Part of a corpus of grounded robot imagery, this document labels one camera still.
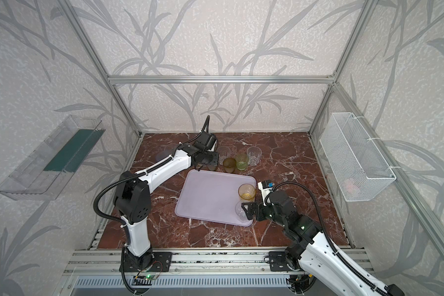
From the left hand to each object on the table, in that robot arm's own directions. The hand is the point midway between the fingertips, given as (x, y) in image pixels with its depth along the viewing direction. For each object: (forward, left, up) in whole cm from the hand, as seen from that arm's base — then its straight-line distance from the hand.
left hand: (216, 158), depth 91 cm
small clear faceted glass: (-23, -12, -13) cm, 29 cm away
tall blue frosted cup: (+8, +30, -6) cm, 31 cm away
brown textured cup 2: (+3, -7, -10) cm, 13 cm away
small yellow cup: (-14, -15, -8) cm, 22 cm away
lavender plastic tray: (-15, +2, -12) cm, 19 cm away
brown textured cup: (+1, +3, -10) cm, 10 cm away
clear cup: (+10, -21, -10) cm, 25 cm away
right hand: (-23, -15, +1) cm, 28 cm away
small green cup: (+7, -13, -10) cm, 18 cm away
